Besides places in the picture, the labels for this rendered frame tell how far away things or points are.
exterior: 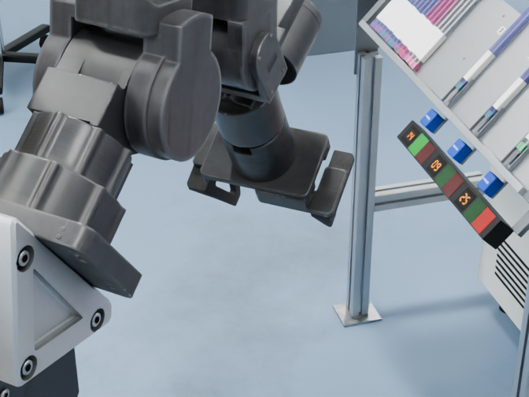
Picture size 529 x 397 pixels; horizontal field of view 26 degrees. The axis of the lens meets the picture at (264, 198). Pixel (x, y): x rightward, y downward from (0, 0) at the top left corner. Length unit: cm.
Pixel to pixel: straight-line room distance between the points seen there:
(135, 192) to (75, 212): 240
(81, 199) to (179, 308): 196
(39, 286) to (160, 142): 12
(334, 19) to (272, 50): 299
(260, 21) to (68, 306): 27
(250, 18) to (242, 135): 12
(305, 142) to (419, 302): 170
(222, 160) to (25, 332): 37
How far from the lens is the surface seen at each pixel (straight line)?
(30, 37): 388
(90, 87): 73
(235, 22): 83
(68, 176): 70
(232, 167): 101
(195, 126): 76
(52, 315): 72
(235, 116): 91
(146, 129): 73
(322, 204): 99
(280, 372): 246
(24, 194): 69
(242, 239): 288
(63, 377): 97
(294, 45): 95
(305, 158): 100
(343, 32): 389
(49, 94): 74
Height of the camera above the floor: 157
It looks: 31 degrees down
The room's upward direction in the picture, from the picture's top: straight up
